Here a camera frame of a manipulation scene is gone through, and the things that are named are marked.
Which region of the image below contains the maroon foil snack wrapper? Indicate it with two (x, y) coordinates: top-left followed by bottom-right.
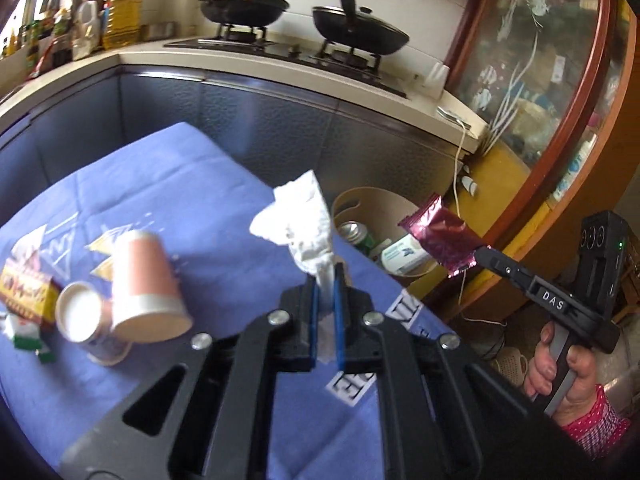
(398, 193), (485, 278)

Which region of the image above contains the yellow cooking oil bottle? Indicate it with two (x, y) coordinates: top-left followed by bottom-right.
(102, 0), (142, 50)

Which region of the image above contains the pink paper cup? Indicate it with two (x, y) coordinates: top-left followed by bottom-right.
(112, 230), (193, 344)

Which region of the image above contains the person's right hand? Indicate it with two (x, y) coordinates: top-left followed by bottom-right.
(523, 320), (601, 428)

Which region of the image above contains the round beige trash bin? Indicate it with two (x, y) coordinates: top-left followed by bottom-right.
(330, 186), (440, 279)

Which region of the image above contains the red yellow snack box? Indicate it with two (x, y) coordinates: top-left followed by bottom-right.
(0, 258), (61, 327)

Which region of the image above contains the white yogurt cup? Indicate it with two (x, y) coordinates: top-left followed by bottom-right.
(54, 282), (132, 366)

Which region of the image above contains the blue printed tablecloth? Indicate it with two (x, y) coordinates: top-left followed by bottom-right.
(0, 120), (452, 480)

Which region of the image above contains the wooden glass door cabinet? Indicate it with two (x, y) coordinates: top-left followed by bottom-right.
(414, 0), (640, 321)

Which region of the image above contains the white tissue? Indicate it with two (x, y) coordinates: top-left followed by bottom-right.
(250, 170), (335, 313)

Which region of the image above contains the crushed green soda can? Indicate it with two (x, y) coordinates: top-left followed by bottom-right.
(337, 221), (375, 256)

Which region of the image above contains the white plastic jug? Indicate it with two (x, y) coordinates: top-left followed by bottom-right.
(72, 0), (101, 61)

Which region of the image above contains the pink dotted sleeve forearm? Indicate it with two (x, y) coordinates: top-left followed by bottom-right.
(562, 384), (631, 460)

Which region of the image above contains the black wok with lid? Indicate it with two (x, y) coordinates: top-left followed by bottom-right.
(312, 0), (410, 56)

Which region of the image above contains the black gas stove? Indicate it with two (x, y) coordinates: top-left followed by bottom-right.
(165, 25), (407, 99)

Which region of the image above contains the green white small wrapper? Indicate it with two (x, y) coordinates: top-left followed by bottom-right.
(1, 312), (55, 364)

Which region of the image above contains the black wok with spatula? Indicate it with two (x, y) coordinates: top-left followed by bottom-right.
(198, 0), (290, 28)

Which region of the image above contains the clear plastic water bottle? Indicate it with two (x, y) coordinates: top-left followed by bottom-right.
(378, 234), (431, 275)

